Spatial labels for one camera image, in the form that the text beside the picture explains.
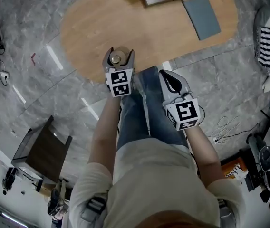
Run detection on person's white shirt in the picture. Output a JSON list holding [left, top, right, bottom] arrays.
[[67, 138, 247, 228]]

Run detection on black bag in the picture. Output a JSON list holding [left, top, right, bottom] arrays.
[[47, 179, 69, 221]]

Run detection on black cord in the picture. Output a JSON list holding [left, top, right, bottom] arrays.
[[0, 46, 9, 87]]

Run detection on small round grey object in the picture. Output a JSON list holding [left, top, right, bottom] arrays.
[[109, 46, 131, 69]]

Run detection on person's right forearm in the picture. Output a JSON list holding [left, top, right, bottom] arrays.
[[184, 124, 224, 189]]

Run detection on person's left forearm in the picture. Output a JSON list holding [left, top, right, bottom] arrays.
[[87, 95, 123, 176]]

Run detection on thin black floor cable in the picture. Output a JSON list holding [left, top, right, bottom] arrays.
[[217, 122, 261, 140]]

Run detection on tangled white cables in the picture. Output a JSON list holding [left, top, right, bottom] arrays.
[[210, 115, 243, 145]]

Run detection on grey flat mat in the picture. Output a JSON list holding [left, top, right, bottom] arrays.
[[182, 0, 222, 41]]

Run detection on light wooden oval table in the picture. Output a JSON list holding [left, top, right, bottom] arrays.
[[59, 0, 239, 85]]

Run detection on white folded paper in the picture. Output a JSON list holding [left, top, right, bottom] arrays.
[[261, 76, 270, 94]]

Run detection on grey harness strap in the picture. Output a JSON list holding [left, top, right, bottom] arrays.
[[79, 193, 109, 223], [216, 197, 237, 228]]

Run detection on dark wooden side table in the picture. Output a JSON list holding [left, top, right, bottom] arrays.
[[10, 115, 74, 185]]

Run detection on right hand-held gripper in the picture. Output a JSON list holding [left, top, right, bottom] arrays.
[[158, 69, 201, 131]]

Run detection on person's blue jeans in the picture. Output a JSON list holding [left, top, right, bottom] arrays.
[[116, 65, 190, 152]]

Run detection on grey black vacuum cleaner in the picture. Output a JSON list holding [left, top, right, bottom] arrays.
[[245, 133, 270, 204]]

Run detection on orange box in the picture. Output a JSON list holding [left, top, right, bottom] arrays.
[[221, 157, 249, 180]]

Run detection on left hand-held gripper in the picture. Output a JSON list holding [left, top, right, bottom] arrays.
[[102, 47, 136, 98]]

